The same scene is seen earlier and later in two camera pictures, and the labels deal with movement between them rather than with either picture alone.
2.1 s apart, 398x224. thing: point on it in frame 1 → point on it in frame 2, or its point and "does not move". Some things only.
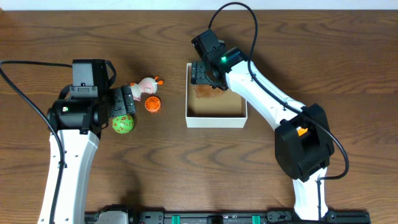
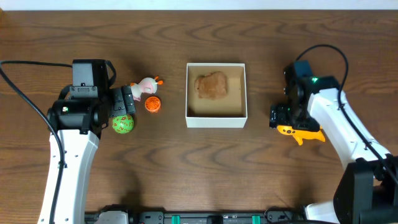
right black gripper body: x=200 y=70 → x=285 y=114
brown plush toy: x=206 y=91 does not move
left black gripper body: x=109 y=103 does not move
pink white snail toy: x=145 y=85 does not move
